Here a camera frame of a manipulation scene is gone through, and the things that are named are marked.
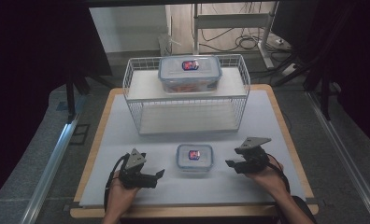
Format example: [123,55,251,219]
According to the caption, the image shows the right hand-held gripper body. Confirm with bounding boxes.
[235,136,272,174]

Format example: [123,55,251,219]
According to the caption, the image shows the black stand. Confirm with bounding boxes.
[64,70,92,123]

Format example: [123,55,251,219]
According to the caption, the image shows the white metal desk frame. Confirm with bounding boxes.
[192,2,280,70]

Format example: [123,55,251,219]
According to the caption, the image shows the black tripod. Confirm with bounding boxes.
[272,50,334,121]

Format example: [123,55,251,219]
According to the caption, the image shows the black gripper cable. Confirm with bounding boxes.
[265,153,292,194]
[103,154,128,213]

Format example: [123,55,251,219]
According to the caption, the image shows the aluminium rail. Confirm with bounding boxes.
[306,91,370,224]
[20,119,80,224]

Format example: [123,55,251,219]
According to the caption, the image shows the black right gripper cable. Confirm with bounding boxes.
[265,153,292,194]

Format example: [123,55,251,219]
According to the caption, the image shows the small clear blue-sealed food container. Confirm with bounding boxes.
[175,143,215,173]

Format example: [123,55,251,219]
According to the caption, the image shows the large clear blue-sealed food container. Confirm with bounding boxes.
[157,54,223,94]

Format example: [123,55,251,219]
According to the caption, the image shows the white table mat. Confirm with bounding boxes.
[78,90,306,208]

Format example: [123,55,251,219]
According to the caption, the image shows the black floor cables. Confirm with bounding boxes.
[200,27,270,53]

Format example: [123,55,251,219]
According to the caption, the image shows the person's right hand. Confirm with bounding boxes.
[245,155,289,197]

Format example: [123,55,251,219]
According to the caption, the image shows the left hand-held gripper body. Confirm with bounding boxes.
[118,147,159,189]

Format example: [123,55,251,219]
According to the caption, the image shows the wooden table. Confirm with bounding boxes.
[69,83,320,219]

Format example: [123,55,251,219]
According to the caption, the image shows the person's left hand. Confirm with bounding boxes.
[106,178,141,216]

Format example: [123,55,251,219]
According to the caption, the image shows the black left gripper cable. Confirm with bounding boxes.
[103,154,128,213]

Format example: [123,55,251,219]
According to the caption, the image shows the white wire shelf rack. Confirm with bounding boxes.
[122,53,251,136]

